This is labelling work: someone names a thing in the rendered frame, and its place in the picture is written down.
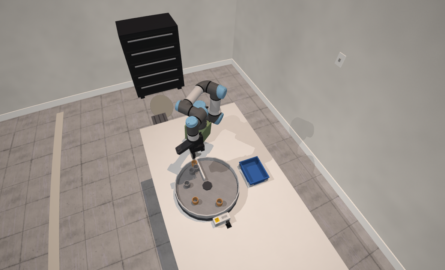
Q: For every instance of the blue crate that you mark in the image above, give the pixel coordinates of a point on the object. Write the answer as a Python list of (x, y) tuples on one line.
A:
[(253, 171)]

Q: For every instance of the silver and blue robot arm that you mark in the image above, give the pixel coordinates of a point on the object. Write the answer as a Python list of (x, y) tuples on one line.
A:
[(198, 112)]

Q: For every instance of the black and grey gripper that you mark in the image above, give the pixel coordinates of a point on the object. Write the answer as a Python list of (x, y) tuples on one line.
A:
[(198, 146)]

